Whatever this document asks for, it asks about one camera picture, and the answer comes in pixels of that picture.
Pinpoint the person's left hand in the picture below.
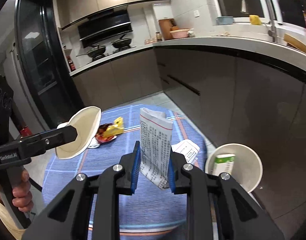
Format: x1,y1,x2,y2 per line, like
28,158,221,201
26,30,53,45
0,168,34,212

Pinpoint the printed paper leaflet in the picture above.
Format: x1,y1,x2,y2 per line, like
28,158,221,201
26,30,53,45
140,107,200,189

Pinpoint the crushed white paper cup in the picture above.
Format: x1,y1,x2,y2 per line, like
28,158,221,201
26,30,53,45
55,106,101,160

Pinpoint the wooden board on counter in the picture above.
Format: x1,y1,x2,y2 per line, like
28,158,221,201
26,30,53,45
283,33,306,53

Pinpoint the silver foil wrapper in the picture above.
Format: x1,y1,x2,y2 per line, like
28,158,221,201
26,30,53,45
88,137,100,148

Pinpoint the white round trash bin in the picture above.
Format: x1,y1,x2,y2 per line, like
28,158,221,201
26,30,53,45
205,144,263,193

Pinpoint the red and yellow snack bag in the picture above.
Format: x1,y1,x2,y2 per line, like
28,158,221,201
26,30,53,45
95,116,124,144

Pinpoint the wooden cutting board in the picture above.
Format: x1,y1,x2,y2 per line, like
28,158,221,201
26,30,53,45
158,18,178,40

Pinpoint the black wok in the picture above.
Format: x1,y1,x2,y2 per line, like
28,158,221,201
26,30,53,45
112,34,132,50
76,45,106,61

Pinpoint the black range hood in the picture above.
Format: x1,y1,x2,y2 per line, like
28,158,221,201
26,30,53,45
77,10,133,48

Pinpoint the black wok left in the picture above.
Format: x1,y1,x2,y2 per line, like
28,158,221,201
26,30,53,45
76,45,106,61

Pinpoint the blue dish tray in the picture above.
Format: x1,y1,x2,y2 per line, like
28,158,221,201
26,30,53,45
216,16,235,25

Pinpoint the black glass door cabinet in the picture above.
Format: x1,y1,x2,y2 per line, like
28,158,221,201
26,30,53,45
15,0,84,128

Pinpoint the green and white carton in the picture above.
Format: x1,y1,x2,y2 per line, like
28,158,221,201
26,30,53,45
212,153,235,176

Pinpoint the glass spice jar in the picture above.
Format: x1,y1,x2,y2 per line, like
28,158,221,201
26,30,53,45
156,31,162,42

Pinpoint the pink bowl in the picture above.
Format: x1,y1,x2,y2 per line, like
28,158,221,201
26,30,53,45
170,29,189,39

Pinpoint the steel kitchen faucet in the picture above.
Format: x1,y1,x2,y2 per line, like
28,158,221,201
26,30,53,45
241,0,277,42

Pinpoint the blue plaid tablecloth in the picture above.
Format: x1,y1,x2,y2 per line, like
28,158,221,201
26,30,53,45
42,105,207,239

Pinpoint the yellow sponge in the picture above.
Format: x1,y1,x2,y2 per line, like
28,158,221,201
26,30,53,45
249,15,262,25

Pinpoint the black wok right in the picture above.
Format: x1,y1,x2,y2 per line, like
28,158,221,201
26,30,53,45
112,34,132,50

